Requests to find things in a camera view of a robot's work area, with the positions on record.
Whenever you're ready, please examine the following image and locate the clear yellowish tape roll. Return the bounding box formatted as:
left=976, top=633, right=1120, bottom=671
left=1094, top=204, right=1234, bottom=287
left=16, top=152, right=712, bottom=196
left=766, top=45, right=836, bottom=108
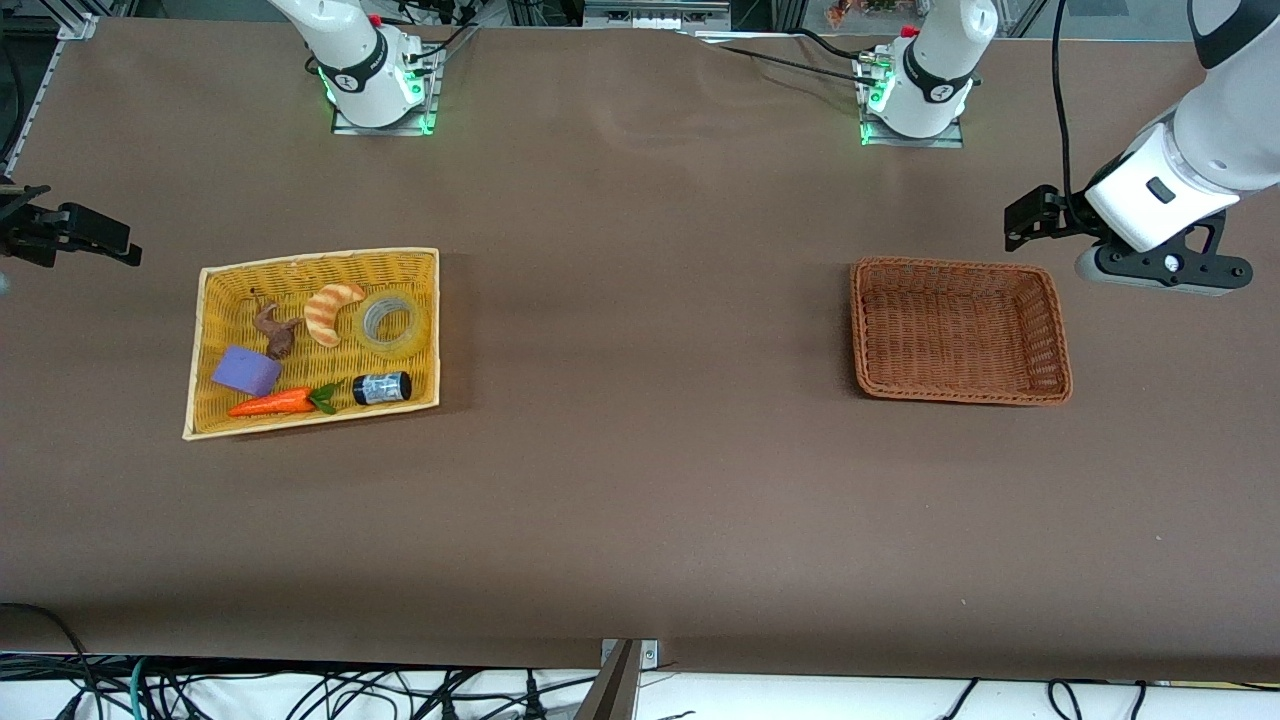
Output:
left=357, top=291, right=422, bottom=356

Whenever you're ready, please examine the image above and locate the brown wicker basket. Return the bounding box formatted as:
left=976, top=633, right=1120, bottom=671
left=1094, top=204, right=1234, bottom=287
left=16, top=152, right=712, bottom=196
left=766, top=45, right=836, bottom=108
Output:
left=850, top=257, right=1074, bottom=408

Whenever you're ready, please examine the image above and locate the yellow woven basket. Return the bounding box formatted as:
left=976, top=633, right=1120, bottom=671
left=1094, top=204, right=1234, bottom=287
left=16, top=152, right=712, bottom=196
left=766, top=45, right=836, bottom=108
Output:
left=182, top=247, right=442, bottom=442

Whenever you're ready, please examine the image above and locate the purple foam block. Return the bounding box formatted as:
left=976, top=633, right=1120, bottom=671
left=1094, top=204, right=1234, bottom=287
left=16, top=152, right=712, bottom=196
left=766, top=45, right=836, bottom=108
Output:
left=210, top=345, right=285, bottom=398

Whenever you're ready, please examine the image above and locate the brown lion figurine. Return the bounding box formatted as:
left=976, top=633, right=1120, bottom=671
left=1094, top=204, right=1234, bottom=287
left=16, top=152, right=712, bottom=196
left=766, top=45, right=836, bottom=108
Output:
left=253, top=301, right=304, bottom=361

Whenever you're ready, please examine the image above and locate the orange toy carrot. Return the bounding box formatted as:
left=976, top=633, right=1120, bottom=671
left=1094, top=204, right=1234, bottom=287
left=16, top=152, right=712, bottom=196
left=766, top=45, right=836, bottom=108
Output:
left=228, top=383, right=342, bottom=419

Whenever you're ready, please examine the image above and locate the toy croissant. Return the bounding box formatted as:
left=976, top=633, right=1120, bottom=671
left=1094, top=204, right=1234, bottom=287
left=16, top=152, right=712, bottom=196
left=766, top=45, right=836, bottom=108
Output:
left=304, top=283, right=367, bottom=349

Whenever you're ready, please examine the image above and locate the small black blue-labelled can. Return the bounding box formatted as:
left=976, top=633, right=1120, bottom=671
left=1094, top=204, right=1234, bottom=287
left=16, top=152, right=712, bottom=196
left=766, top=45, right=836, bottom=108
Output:
left=352, top=371, right=414, bottom=407

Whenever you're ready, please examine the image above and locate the grey background equipment box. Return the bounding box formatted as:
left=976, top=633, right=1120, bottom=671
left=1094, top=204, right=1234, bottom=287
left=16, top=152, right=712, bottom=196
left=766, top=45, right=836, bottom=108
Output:
left=582, top=0, right=733, bottom=30

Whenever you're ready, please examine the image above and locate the dark support beam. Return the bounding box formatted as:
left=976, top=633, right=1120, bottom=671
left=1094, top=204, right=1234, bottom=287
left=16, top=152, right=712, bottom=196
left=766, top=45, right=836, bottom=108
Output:
left=573, top=640, right=642, bottom=720

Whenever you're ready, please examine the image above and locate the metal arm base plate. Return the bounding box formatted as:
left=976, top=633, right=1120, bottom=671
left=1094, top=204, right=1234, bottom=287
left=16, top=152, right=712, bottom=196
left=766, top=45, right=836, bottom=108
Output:
left=855, top=50, right=967, bottom=150
left=330, top=45, right=443, bottom=137

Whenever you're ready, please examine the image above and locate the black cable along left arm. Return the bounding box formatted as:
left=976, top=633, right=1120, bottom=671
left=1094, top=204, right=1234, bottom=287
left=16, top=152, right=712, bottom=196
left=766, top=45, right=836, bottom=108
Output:
left=1049, top=0, right=1097, bottom=237

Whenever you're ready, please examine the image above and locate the aluminium frame rail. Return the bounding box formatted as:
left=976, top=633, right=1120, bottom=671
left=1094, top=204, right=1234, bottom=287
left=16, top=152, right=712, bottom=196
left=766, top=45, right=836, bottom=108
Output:
left=0, top=10, right=101, bottom=177

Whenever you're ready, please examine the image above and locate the short black table cable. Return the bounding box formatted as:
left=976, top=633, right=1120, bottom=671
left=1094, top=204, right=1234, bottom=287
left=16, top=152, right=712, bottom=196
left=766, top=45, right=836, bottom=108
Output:
left=790, top=26, right=883, bottom=65

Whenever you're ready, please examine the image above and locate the long black table cable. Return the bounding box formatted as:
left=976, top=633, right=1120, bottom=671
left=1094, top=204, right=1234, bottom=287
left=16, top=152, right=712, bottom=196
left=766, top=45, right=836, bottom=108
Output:
left=716, top=43, right=881, bottom=93

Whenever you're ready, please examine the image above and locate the thick black looped floor cable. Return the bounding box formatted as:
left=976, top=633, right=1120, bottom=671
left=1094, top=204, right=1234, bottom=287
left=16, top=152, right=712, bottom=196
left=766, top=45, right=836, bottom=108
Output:
left=0, top=602, right=105, bottom=720

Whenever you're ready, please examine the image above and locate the black cable at right base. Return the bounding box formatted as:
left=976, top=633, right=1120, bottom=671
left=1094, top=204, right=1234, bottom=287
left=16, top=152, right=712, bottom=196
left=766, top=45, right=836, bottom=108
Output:
left=384, top=8, right=483, bottom=79

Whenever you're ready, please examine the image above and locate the metal table edge bracket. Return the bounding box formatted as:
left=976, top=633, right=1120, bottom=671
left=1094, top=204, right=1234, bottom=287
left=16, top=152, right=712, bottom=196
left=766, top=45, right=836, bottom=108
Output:
left=600, top=638, right=661, bottom=669

